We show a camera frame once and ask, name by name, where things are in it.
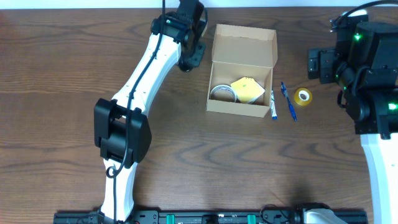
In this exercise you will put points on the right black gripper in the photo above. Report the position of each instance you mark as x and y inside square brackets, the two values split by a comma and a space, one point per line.
[315, 63]

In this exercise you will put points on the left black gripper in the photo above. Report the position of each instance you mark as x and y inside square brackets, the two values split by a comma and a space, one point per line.
[193, 54]

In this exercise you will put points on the small yellow tape roll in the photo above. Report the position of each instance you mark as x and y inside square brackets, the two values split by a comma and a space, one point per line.
[303, 96]

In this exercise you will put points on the white tape roll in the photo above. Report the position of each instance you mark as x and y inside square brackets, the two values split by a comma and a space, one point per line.
[224, 93]

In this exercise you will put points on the yellow sticky note pad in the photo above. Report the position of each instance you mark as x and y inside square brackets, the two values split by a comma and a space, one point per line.
[247, 90]

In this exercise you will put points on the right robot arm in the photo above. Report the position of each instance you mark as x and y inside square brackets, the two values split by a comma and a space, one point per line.
[363, 63]

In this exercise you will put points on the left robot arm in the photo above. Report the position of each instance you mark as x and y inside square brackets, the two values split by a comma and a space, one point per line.
[121, 127]

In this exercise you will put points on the open cardboard box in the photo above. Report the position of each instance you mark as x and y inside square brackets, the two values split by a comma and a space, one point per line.
[242, 52]

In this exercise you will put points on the blue ballpoint pen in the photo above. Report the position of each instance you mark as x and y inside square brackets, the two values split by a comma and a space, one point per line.
[290, 105]

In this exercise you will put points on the blue and white marker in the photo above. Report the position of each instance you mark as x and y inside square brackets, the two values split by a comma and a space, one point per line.
[272, 105]

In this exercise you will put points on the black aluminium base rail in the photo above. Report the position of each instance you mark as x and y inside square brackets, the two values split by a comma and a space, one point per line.
[154, 217]

